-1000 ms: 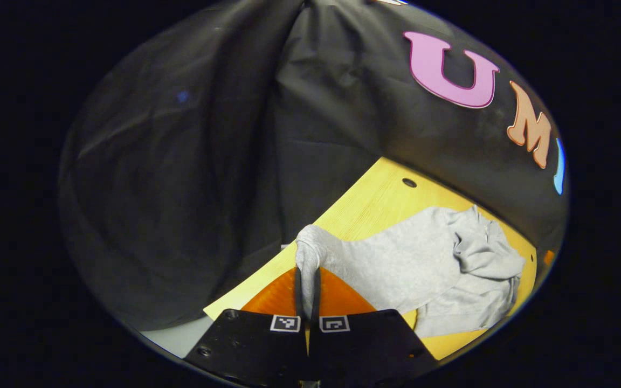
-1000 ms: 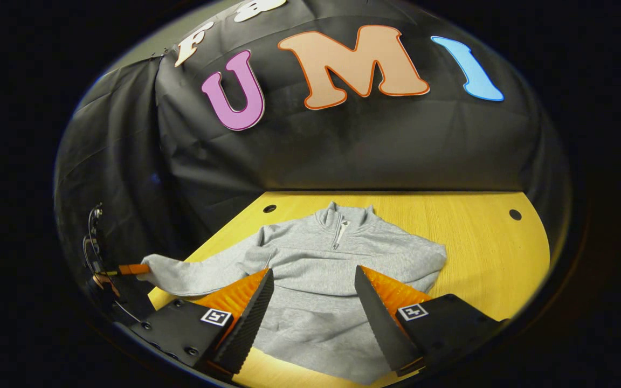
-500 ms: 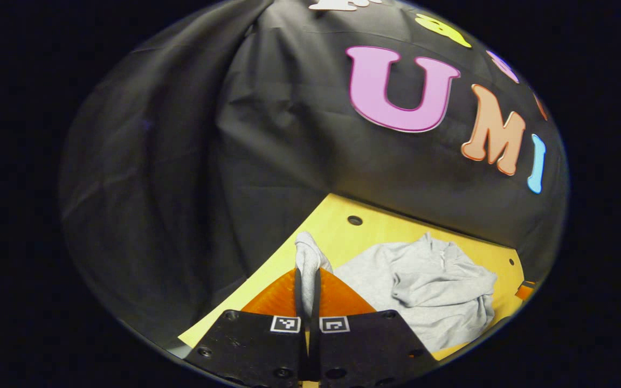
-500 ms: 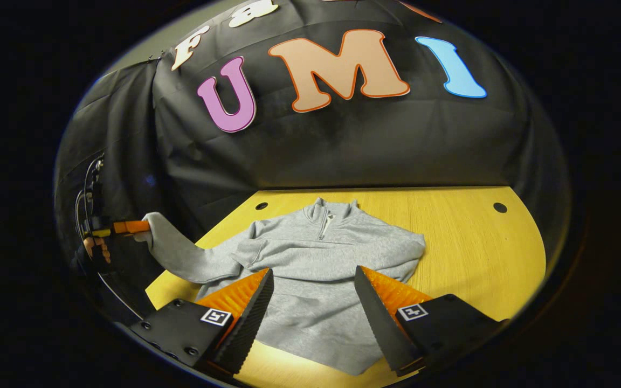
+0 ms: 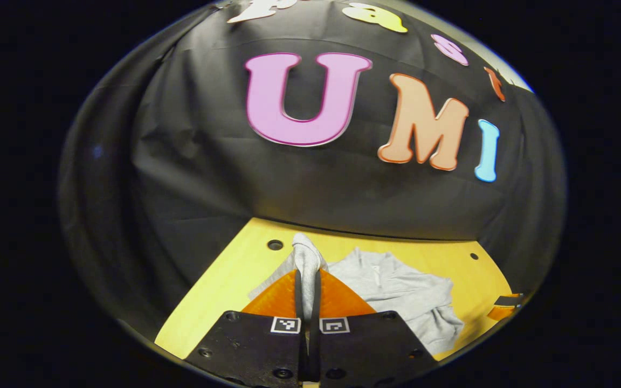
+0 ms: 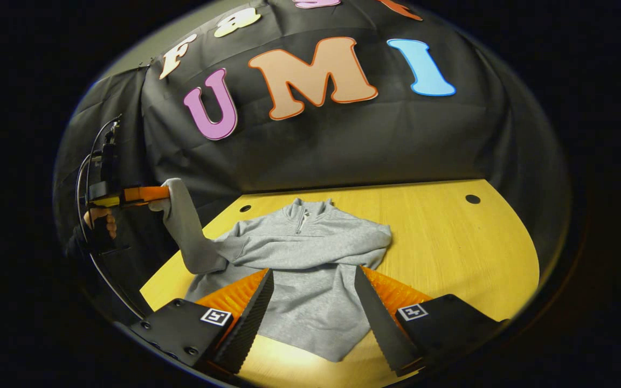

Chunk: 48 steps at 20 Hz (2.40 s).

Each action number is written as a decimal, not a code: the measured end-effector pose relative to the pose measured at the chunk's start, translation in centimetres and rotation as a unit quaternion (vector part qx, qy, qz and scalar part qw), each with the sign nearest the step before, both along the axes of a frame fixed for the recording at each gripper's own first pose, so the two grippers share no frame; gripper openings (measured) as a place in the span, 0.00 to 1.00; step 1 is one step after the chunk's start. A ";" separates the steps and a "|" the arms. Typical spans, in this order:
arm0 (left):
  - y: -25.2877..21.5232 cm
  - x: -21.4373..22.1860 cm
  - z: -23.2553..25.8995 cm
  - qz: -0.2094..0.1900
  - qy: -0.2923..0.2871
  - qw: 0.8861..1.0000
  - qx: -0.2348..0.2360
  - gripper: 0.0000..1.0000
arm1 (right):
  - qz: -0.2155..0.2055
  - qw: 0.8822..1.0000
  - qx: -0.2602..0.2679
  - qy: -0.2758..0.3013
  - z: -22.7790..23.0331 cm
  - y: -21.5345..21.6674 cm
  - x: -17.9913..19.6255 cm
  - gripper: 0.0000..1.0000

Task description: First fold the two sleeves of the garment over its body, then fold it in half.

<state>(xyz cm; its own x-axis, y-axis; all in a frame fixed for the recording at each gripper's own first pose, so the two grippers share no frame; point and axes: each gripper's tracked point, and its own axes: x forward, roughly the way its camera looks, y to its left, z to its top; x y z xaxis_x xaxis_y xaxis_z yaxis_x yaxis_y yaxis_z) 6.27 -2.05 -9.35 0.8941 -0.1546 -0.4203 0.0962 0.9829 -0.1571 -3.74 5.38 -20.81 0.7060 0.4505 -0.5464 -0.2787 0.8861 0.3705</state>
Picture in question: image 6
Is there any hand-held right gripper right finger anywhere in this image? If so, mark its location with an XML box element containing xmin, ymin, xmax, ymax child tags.
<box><xmin>354</xmin><ymin>266</ymin><xmax>509</xmax><ymax>378</ymax></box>

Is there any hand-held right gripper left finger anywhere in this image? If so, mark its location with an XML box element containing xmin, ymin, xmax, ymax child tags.
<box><xmin>129</xmin><ymin>268</ymin><xmax>275</xmax><ymax>375</ymax></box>

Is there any grey zip-neck sweatshirt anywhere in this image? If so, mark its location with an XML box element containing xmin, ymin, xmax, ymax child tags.
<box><xmin>149</xmin><ymin>178</ymin><xmax>393</xmax><ymax>363</ymax></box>

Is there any black backdrop cloth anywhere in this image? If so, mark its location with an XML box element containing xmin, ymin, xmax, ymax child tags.
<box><xmin>54</xmin><ymin>0</ymin><xmax>570</xmax><ymax>324</ymax></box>

